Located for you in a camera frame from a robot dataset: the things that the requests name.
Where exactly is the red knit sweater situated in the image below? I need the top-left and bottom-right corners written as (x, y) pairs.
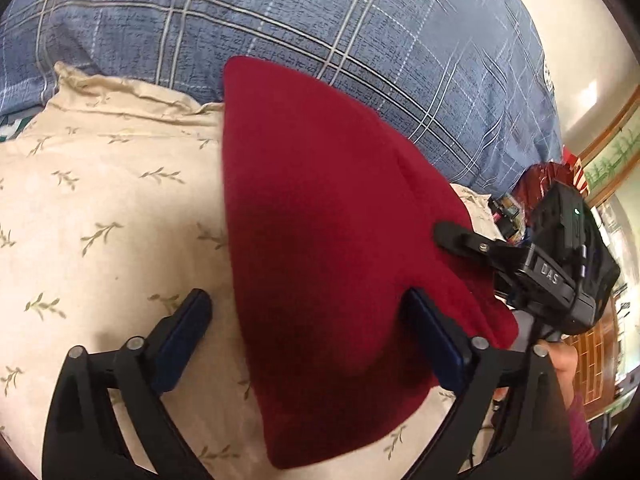
top-left (222, 56), bottom-right (518, 469)

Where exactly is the magenta right sleeve forearm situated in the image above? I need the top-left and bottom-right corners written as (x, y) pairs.
top-left (566, 393), bottom-right (599, 479)

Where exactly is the person's right hand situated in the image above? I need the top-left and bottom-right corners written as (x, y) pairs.
top-left (537, 339), bottom-right (578, 408)

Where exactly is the red plastic bag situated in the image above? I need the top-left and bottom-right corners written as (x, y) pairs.
top-left (511, 162), bottom-right (574, 216)

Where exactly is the blue plaid quilt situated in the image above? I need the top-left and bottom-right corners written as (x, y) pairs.
top-left (1, 0), bottom-right (562, 195)

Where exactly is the cream leaf-print pillow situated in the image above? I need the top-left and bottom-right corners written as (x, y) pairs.
top-left (1, 64), bottom-right (496, 479)

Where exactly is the grey star-pattern bedsheet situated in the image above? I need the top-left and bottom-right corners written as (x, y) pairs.
top-left (0, 114), bottom-right (35, 142)

